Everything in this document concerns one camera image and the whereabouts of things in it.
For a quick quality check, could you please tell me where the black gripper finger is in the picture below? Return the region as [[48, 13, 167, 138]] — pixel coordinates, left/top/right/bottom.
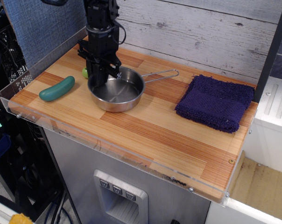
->
[[86, 57, 93, 77], [92, 64, 108, 87]]

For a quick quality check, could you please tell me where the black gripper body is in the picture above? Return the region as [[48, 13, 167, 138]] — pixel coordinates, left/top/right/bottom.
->
[[78, 30, 121, 78]]

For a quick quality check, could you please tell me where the stainless steel pot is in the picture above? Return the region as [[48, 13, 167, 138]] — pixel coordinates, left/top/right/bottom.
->
[[88, 66, 180, 112]]

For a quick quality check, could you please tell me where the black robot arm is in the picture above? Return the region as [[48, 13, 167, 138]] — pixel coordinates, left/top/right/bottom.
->
[[78, 0, 124, 87]]

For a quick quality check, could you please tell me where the green toy cucumber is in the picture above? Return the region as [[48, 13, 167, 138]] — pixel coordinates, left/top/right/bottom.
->
[[39, 76, 75, 102]]

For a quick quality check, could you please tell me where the blue fabric panel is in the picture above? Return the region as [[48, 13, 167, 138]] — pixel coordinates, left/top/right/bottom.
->
[[2, 0, 86, 68]]

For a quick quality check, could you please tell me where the silver toy fridge cabinet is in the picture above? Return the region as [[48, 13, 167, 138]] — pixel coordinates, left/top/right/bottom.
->
[[45, 130, 210, 224]]

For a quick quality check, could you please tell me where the purple folded towel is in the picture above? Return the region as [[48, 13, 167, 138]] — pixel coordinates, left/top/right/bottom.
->
[[175, 75, 255, 133]]

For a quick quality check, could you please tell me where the yellow object at corner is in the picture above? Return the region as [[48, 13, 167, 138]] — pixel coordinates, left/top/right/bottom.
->
[[9, 213, 33, 224]]

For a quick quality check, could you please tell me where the clear acrylic table guard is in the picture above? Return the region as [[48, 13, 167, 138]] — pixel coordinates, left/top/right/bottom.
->
[[0, 25, 242, 208]]

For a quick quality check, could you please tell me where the white toy sink unit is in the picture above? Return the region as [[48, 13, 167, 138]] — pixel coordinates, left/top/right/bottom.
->
[[206, 77, 282, 224]]

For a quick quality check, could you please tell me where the green handled toy spatula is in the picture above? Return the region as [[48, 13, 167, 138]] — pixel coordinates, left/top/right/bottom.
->
[[82, 68, 89, 79]]

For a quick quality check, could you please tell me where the dark right vertical post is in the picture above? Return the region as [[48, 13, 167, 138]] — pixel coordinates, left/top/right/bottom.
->
[[253, 14, 282, 103]]

